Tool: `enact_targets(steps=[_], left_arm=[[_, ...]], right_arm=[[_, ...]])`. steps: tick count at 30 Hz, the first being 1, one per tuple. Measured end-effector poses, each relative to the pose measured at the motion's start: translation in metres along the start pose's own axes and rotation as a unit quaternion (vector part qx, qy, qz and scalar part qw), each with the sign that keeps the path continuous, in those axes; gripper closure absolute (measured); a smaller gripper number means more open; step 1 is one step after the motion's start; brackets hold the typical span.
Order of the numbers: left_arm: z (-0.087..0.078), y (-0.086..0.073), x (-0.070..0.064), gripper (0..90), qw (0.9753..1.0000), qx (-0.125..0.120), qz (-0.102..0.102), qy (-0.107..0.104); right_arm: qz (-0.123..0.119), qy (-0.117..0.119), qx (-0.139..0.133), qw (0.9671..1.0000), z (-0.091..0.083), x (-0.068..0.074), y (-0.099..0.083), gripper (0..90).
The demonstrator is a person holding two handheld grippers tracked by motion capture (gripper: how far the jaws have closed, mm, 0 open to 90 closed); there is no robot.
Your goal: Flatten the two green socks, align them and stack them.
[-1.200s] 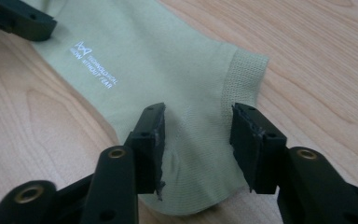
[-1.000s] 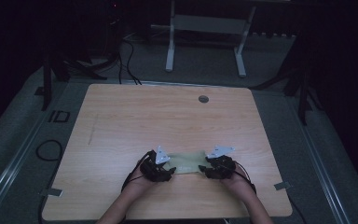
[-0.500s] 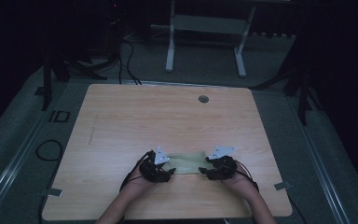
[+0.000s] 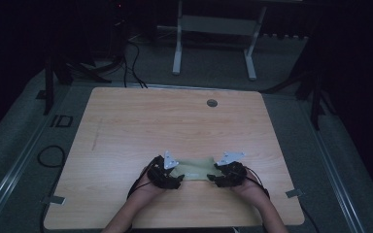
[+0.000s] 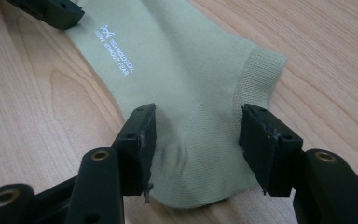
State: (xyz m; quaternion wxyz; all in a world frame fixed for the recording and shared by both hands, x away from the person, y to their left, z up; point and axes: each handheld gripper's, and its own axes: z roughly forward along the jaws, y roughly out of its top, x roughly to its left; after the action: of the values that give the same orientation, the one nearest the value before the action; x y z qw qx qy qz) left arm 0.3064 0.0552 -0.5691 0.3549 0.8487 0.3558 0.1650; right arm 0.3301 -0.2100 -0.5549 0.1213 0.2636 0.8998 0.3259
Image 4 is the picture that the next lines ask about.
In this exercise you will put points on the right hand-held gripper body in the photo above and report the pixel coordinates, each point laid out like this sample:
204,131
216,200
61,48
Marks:
233,173

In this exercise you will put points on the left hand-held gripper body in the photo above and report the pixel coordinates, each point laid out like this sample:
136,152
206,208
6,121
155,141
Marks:
162,176

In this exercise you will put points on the beige sock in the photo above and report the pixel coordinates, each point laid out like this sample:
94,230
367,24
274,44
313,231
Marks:
196,170

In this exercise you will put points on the person's left hand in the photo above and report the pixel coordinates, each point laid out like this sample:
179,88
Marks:
149,189

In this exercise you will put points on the person's right hand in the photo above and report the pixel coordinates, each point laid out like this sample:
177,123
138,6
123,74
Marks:
251,189

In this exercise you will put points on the grey tape piece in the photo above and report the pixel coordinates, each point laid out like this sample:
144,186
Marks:
294,193
56,199

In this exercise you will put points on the round grey table grommet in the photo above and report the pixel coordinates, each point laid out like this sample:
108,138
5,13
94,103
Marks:
212,103

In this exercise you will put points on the black metal stand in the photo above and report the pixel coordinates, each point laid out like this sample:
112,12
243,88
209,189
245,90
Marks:
316,103
49,87

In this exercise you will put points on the dark equipment tower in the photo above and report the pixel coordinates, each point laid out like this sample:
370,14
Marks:
119,32

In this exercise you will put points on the metal floor rail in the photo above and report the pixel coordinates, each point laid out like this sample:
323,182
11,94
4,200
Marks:
13,176
336,181

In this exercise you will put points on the white metal desk frame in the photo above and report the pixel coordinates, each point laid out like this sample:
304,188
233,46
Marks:
218,25

